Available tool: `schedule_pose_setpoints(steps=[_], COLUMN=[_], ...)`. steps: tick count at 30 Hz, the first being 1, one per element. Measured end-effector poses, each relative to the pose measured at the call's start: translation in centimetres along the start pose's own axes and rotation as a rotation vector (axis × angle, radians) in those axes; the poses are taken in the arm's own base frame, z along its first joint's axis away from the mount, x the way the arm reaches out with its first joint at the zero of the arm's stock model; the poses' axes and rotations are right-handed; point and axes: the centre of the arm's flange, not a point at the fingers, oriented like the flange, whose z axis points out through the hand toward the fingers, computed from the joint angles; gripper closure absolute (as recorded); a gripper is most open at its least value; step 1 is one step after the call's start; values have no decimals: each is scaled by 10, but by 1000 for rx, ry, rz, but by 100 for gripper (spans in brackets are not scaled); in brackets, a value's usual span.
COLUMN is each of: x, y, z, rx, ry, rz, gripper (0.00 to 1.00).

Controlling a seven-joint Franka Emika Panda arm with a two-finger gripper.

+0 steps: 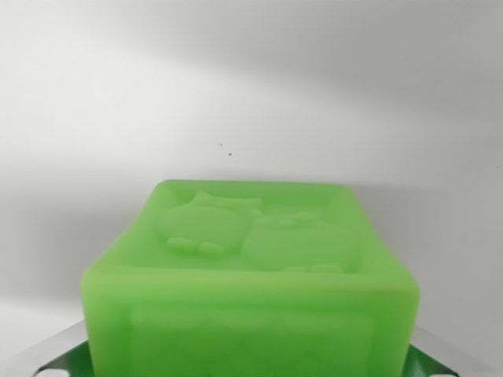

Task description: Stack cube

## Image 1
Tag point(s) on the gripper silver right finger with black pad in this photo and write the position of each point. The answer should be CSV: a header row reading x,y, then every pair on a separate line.
x,y
456,355

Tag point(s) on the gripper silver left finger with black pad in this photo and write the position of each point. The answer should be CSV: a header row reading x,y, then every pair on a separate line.
x,y
47,349

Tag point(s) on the green embossed soft cube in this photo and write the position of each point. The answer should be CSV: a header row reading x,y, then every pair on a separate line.
x,y
251,282

